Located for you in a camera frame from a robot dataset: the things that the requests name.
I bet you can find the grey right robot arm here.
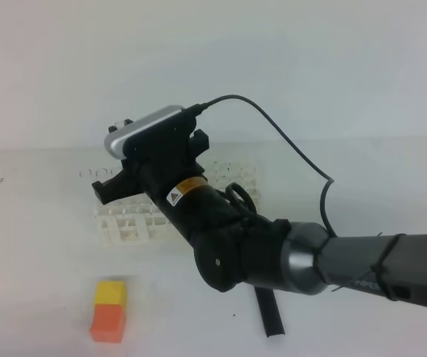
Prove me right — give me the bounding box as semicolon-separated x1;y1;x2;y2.
93;110;427;333

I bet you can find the white test tube rack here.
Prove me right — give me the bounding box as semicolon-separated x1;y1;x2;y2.
94;155;261;248

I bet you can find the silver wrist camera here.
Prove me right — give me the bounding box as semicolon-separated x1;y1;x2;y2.
104;105;184;160

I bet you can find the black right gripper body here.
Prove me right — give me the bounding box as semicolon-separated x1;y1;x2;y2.
123;111;204;193

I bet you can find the orange block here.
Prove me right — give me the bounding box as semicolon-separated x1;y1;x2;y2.
89;304;126;344

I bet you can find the black scoop tool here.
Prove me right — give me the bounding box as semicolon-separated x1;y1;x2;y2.
254;287;285;338

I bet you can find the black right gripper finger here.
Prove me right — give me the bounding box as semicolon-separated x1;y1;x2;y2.
91;167;150;205
189;129;210;158

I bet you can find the yellow block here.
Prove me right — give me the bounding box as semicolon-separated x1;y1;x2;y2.
94;280;127;309

